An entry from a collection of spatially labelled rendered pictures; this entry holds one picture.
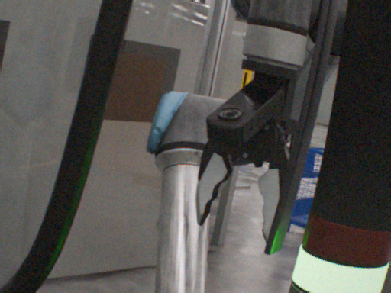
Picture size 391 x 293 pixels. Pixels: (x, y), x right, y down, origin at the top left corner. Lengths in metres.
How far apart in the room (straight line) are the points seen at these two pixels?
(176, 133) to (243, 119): 0.44
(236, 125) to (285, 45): 0.12
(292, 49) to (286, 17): 0.04
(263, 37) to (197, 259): 0.44
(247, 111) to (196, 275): 0.41
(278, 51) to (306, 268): 0.56
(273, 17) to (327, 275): 0.58
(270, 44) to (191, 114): 0.42
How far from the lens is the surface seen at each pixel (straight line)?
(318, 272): 0.21
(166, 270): 1.06
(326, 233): 0.21
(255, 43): 0.77
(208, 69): 1.66
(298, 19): 0.77
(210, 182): 0.80
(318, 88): 0.22
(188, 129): 1.14
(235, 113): 0.71
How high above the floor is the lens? 1.67
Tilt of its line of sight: 7 degrees down
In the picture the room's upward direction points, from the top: 11 degrees clockwise
